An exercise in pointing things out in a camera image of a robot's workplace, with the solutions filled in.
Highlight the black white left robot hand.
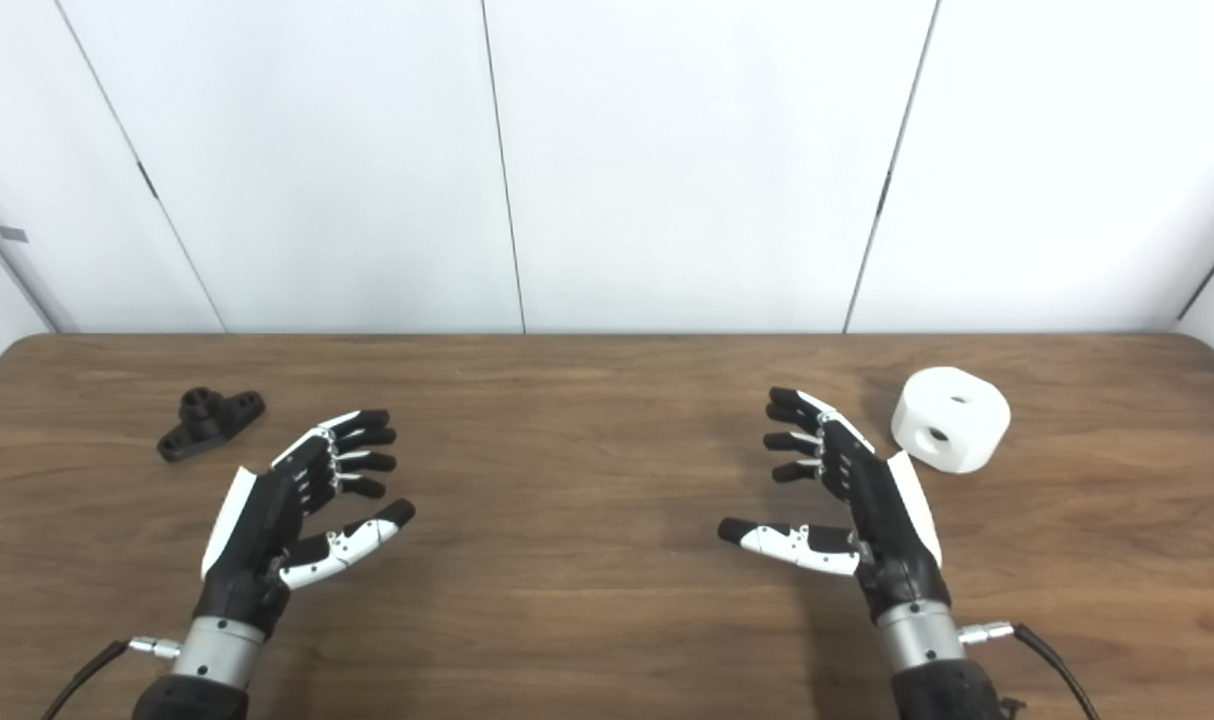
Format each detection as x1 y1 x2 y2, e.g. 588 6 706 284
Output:
195 408 417 637

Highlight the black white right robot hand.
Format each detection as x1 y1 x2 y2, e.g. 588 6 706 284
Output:
718 387 953 626

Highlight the black flanged holder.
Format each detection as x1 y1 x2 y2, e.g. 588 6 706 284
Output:
157 387 266 463

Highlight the round white piece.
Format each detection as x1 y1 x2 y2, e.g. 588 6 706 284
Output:
890 366 1012 475

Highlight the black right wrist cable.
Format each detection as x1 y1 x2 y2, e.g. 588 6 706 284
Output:
959 621 1103 720

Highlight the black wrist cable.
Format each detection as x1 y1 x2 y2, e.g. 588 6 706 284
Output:
39 635 183 720
959 621 1103 720

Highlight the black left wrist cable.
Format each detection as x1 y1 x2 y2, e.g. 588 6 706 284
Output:
39 635 183 720

